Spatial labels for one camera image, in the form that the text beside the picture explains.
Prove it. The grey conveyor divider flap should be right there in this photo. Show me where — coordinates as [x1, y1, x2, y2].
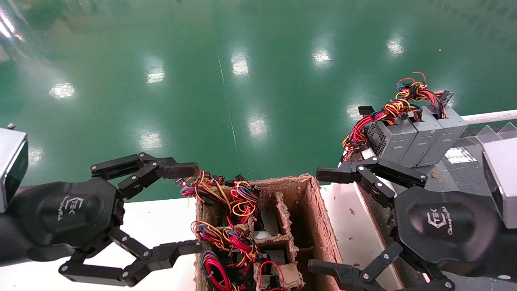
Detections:
[498, 122, 517, 140]

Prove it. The grey power supply with cables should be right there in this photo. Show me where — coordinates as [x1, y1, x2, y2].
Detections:
[256, 259, 288, 291]
[191, 220, 229, 251]
[342, 99, 418, 163]
[396, 72, 469, 167]
[226, 174, 280, 239]
[199, 249, 245, 291]
[222, 226, 288, 269]
[174, 170, 229, 207]
[384, 99, 443, 168]

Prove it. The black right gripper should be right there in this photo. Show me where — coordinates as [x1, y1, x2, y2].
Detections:
[308, 156, 501, 291]

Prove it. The brown pulp cardboard tray box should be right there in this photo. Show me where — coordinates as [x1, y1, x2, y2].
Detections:
[194, 174, 344, 291]

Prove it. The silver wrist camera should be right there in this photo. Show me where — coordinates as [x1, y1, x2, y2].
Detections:
[0, 123, 29, 213]
[483, 137, 517, 229]

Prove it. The black conveyor side strip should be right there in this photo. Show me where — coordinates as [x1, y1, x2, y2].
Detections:
[355, 182, 404, 259]

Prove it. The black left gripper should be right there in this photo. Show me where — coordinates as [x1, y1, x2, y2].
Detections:
[10, 152, 202, 287]

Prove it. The dark grey conveyor belt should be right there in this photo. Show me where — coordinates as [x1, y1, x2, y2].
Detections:
[420, 123, 517, 202]

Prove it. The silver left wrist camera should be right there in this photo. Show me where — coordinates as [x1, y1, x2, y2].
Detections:
[0, 123, 29, 213]

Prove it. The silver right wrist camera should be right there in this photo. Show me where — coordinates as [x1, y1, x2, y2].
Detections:
[483, 137, 517, 229]

